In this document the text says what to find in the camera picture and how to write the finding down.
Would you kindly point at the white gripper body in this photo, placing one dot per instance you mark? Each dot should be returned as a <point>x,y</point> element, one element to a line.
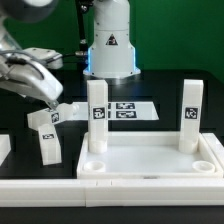
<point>27,72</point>

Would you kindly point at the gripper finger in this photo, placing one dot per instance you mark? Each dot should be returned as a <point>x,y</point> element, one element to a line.
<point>52,104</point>

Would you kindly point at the white desk top tray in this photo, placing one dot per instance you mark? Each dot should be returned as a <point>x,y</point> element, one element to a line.
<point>147,155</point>

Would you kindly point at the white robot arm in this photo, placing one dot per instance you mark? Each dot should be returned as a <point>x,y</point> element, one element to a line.
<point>104,36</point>

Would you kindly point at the white marker plate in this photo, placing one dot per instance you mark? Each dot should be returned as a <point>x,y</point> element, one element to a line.
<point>132,111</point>

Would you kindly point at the white left rail block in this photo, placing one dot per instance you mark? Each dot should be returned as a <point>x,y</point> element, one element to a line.
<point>5,147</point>

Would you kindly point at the white front rail barrier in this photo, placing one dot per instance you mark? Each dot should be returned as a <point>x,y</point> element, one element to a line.
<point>97,193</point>

